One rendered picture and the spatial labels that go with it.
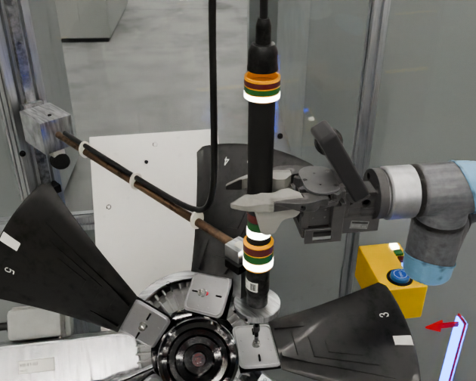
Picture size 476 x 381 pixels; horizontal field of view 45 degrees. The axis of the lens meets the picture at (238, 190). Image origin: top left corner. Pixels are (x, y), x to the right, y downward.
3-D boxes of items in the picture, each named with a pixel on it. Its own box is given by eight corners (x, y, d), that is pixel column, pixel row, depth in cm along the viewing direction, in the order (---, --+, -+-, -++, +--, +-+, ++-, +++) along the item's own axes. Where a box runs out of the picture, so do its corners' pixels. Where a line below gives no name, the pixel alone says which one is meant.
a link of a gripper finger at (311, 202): (277, 218, 72) (340, 206, 74) (278, 208, 71) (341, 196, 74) (264, 199, 76) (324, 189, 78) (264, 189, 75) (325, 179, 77)
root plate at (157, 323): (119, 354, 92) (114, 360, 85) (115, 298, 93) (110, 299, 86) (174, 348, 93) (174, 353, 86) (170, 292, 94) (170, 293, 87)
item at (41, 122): (23, 142, 124) (15, 106, 120) (52, 132, 128) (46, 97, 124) (46, 158, 118) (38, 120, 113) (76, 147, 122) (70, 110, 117)
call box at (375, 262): (353, 280, 138) (357, 244, 132) (393, 276, 139) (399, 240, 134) (377, 327, 124) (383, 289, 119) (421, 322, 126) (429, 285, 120)
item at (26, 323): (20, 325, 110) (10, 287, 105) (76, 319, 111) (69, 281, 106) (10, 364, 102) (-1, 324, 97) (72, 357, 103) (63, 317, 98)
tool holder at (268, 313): (215, 301, 88) (214, 249, 83) (248, 280, 92) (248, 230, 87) (257, 331, 82) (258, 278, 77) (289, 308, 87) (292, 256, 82)
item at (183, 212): (55, 138, 117) (54, 132, 117) (62, 136, 118) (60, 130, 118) (236, 254, 84) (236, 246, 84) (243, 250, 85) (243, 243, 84)
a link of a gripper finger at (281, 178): (225, 216, 80) (292, 218, 80) (225, 179, 77) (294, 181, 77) (227, 204, 83) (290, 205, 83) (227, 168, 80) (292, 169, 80)
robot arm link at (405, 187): (425, 181, 75) (401, 153, 82) (392, 184, 74) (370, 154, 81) (415, 228, 79) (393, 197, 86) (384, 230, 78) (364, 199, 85)
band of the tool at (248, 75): (236, 98, 69) (236, 75, 68) (261, 89, 72) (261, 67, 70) (262, 108, 67) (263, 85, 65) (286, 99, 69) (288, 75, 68)
